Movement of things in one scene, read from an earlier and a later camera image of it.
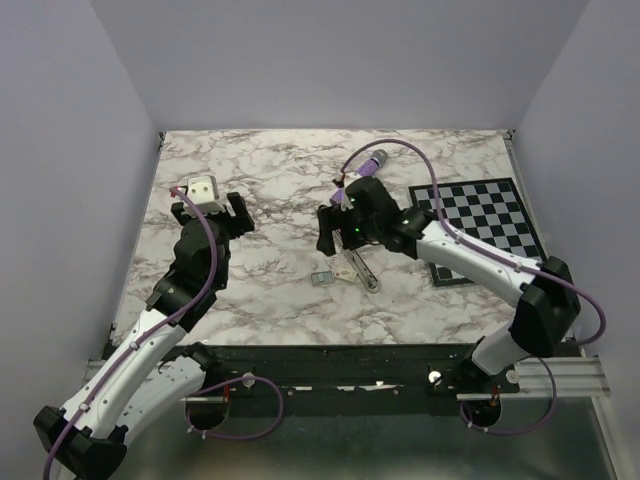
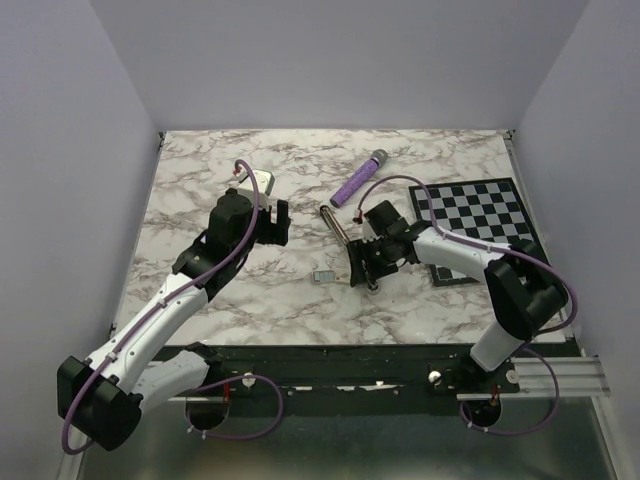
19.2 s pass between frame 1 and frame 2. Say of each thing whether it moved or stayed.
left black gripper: moved
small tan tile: stayed
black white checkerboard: stayed
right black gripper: moved
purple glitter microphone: stayed
